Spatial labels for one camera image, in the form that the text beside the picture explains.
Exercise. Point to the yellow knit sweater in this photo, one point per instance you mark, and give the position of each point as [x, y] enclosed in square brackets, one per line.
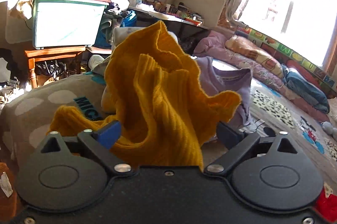
[144, 55]

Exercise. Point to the lavender folded garment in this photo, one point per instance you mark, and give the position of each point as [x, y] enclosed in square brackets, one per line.
[214, 81]

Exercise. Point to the Mickey Mouse bed blanket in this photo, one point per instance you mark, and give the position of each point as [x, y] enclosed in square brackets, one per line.
[161, 124]

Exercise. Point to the yellow patterned pillow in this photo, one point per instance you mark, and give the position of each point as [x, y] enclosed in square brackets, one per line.
[246, 48]

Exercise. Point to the cluttered dark side desk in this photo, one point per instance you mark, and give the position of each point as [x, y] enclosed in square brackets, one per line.
[179, 19]

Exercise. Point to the wooden chair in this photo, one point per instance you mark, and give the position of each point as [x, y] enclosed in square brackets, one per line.
[54, 50]

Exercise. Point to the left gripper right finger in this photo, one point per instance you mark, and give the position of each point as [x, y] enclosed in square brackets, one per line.
[239, 145]

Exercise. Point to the light blue plush toy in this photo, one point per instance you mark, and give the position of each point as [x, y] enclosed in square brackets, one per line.
[330, 129]

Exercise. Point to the white plastic storage box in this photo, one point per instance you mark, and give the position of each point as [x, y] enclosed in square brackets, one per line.
[81, 18]

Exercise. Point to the blue folded blanket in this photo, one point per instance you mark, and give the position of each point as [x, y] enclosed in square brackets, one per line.
[306, 90]

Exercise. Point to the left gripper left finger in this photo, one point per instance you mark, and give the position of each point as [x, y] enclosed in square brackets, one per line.
[98, 144]

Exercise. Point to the pink floral quilt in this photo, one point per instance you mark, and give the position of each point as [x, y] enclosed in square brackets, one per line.
[214, 45]

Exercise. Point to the red knit sweater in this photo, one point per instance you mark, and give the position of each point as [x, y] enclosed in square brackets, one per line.
[326, 206]

